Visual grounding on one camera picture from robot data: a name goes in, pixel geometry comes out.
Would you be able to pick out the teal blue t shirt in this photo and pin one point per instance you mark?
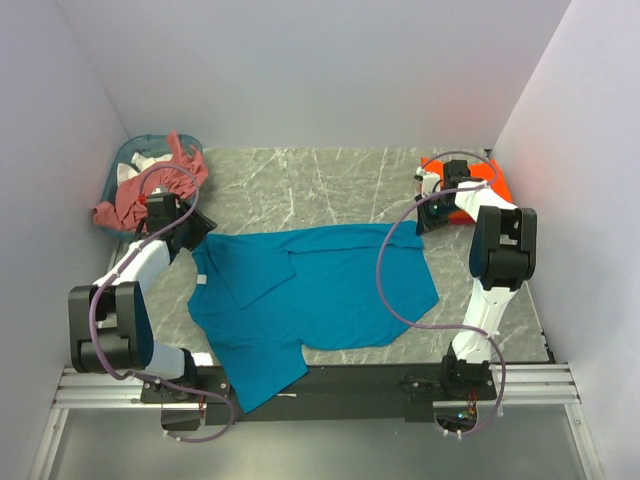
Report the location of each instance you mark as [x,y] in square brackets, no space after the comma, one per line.
[261,298]

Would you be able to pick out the folded orange t shirt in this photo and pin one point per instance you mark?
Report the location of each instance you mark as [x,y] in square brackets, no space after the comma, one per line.
[480,170]

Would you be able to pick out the aluminium frame rail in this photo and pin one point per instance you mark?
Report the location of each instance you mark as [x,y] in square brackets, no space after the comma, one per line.
[540,384]

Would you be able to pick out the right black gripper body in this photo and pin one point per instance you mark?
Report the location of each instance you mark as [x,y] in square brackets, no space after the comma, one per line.
[437,201]

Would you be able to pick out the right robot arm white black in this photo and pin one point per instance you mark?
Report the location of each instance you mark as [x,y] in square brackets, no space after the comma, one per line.
[502,257]

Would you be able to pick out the white garment in basket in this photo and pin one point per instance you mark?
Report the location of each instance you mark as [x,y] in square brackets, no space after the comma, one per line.
[137,164]

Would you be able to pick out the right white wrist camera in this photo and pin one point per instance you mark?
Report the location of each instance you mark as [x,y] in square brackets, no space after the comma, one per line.
[428,181]

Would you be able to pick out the salmon pink t shirt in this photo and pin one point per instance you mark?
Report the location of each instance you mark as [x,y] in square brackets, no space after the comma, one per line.
[184,174]

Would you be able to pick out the black base beam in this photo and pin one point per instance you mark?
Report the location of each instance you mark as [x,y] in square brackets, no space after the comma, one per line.
[339,392]

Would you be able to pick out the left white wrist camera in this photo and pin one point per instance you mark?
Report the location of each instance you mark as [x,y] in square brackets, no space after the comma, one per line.
[160,190]

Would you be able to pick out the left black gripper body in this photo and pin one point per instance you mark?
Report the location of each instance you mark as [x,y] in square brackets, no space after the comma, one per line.
[182,209]

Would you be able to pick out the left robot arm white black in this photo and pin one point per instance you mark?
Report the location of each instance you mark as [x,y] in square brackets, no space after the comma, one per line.
[109,326]

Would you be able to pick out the teal plastic basket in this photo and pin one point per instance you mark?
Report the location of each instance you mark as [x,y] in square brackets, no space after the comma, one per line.
[150,146]

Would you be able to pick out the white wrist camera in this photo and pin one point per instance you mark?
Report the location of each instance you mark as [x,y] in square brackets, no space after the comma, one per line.
[428,181]
[160,190]

